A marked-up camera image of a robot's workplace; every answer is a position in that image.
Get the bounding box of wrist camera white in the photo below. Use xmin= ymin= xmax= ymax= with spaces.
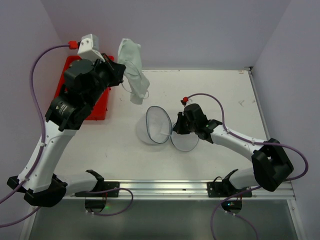
xmin=180 ymin=96 xmax=193 ymax=108
xmin=68 ymin=34 xmax=106 ymax=63

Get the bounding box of white bra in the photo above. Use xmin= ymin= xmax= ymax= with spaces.
xmin=117 ymin=38 xmax=150 ymax=105

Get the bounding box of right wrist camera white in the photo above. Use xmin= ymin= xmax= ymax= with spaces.
xmin=180 ymin=96 xmax=193 ymax=108

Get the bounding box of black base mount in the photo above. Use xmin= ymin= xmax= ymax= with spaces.
xmin=206 ymin=176 xmax=253 ymax=214
xmin=74 ymin=180 xmax=120 ymax=213

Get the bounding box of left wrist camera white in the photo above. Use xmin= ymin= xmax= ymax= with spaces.
xmin=68 ymin=34 xmax=106 ymax=63

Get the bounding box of aluminium mounting rail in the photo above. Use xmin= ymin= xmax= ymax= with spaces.
xmin=59 ymin=177 xmax=297 ymax=200

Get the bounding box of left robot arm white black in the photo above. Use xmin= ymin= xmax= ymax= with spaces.
xmin=7 ymin=55 xmax=126 ymax=208

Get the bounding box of white mesh laundry bag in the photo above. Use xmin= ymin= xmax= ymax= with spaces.
xmin=135 ymin=106 xmax=199 ymax=152

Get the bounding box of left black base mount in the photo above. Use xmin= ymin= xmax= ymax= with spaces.
xmin=74 ymin=180 xmax=120 ymax=213

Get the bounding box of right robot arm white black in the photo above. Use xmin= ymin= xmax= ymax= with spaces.
xmin=173 ymin=103 xmax=294 ymax=197

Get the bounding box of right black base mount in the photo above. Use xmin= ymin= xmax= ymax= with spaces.
xmin=206 ymin=176 xmax=253 ymax=214

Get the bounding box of red plastic tray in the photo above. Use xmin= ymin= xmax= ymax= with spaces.
xmin=54 ymin=55 xmax=111 ymax=121

